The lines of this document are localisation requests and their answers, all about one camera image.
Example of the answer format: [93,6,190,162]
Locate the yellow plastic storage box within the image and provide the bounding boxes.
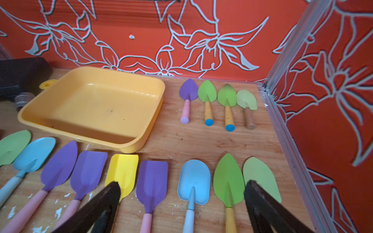
[17,67,166,154]

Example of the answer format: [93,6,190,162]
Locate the green shovel yellow handle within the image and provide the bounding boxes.
[213,153,245,233]
[218,83,237,132]
[198,80,217,126]

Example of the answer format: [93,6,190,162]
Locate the pale green shovel wooden handle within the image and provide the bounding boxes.
[237,90,257,130]

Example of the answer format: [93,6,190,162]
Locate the purple pointed shovel pink handle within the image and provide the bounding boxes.
[2,141,78,233]

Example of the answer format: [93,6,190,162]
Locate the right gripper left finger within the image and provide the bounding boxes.
[54,182,121,233]

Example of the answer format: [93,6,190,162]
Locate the purple square shovel pink handle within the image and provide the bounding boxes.
[136,160,168,233]

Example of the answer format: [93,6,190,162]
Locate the black plastic tool case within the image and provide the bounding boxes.
[1,57,53,102]

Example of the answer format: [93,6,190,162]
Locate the light blue shovel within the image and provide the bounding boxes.
[1,137,56,207]
[177,159,211,233]

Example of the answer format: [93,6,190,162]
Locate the metal valve fitting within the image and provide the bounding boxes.
[15,92,35,112]

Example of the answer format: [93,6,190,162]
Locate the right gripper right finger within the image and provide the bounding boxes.
[244,180,313,233]

